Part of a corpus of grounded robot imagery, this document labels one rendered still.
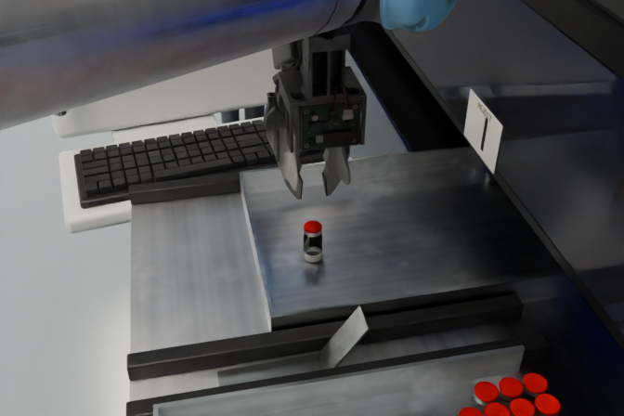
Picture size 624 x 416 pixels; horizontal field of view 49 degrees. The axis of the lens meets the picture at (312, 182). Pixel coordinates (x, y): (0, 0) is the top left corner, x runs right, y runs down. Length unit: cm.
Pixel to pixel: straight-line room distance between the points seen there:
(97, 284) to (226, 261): 136
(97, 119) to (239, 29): 91
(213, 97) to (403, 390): 71
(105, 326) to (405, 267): 133
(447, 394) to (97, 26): 51
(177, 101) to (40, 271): 114
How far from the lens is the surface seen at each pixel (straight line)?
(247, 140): 112
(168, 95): 121
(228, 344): 69
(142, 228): 87
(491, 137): 77
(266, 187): 90
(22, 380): 196
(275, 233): 84
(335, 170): 73
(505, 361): 70
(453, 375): 68
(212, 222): 87
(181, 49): 30
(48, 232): 239
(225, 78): 122
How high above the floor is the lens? 141
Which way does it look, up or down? 35 degrees down
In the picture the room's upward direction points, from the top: straight up
